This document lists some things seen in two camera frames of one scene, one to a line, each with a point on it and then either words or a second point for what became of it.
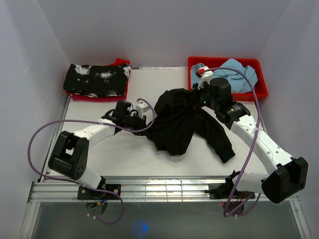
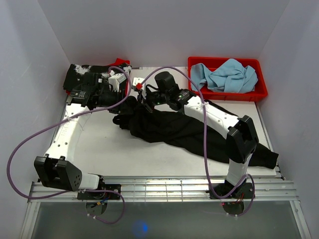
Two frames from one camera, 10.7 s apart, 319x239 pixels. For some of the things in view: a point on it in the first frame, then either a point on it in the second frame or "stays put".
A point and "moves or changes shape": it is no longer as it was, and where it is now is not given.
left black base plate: [84, 193] stays put
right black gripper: [197, 92] → [143, 96]
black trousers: [177, 121] moves or changes shape
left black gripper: [141, 124] → [117, 107]
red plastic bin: [260, 88] stays put
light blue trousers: [239, 83] stays put
